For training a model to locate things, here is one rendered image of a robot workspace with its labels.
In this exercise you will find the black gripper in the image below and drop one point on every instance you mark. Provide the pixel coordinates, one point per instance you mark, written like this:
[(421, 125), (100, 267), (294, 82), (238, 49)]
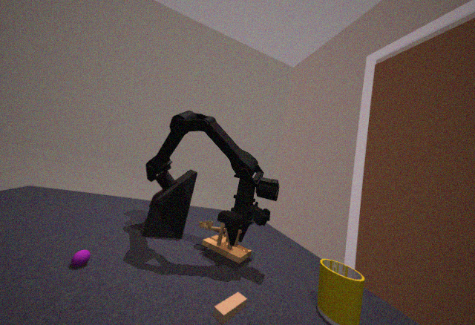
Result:
[(237, 220)]

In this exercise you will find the purple ball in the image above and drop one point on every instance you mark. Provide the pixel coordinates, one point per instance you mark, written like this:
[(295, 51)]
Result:
[(80, 258)]

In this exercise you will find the yellow cup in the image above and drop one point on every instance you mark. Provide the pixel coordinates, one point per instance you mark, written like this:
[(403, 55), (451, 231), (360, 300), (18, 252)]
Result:
[(340, 293)]

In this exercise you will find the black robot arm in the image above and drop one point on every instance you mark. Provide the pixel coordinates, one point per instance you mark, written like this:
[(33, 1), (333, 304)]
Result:
[(242, 162)]

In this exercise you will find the tan rectangular block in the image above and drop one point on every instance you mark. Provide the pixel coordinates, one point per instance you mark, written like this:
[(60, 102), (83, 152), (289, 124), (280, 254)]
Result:
[(229, 307)]

